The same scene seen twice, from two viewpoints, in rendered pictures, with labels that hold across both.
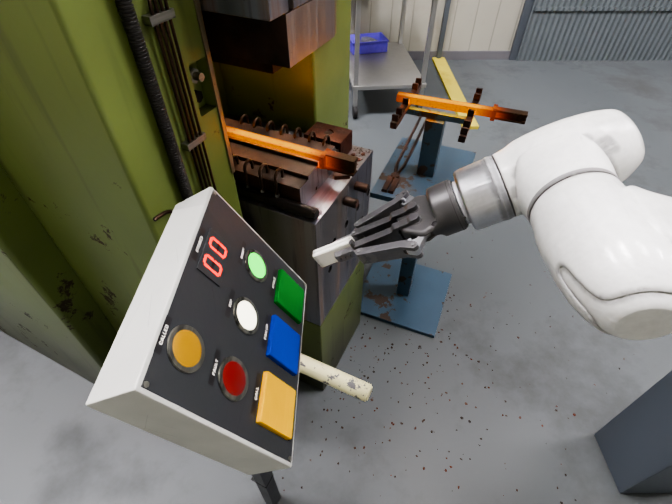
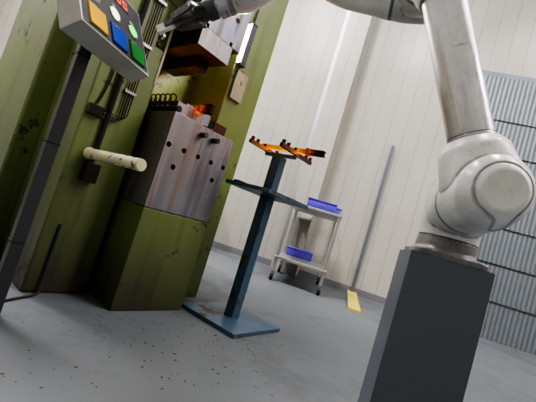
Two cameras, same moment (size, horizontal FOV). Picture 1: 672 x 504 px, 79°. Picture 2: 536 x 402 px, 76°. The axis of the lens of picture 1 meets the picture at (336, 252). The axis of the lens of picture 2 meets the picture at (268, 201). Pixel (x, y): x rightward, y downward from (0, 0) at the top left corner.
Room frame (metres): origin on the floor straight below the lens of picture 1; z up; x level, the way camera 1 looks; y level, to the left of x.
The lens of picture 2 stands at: (-0.58, -0.82, 0.55)
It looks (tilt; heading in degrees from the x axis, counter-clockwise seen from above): 4 degrees up; 15
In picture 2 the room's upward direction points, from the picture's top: 17 degrees clockwise
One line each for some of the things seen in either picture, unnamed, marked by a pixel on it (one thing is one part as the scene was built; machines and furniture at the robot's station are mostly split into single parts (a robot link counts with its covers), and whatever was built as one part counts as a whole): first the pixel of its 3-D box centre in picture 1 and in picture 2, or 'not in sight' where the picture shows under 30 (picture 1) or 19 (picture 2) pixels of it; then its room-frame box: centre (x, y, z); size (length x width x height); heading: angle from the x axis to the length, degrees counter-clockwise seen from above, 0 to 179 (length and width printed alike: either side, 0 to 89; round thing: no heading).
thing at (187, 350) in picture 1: (186, 348); not in sight; (0.25, 0.18, 1.16); 0.05 x 0.03 x 0.04; 154
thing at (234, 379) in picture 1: (233, 378); not in sight; (0.25, 0.13, 1.09); 0.05 x 0.03 x 0.04; 154
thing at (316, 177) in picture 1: (252, 156); (170, 113); (0.99, 0.23, 0.96); 0.42 x 0.20 x 0.09; 64
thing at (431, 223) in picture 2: not in sight; (458, 202); (0.47, -1.08, 0.77); 0.18 x 0.16 x 0.22; 0
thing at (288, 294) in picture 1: (288, 297); (135, 53); (0.45, 0.09, 1.01); 0.07 x 0.05 x 0.07; 179
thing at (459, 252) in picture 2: not in sight; (442, 250); (0.50, -1.08, 0.63); 0.22 x 0.18 x 0.06; 0
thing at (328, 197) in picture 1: (270, 215); (162, 164); (1.04, 0.22, 0.69); 0.56 x 0.38 x 0.45; 64
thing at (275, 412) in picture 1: (275, 405); (96, 18); (0.25, 0.09, 1.01); 0.07 x 0.05 x 0.07; 179
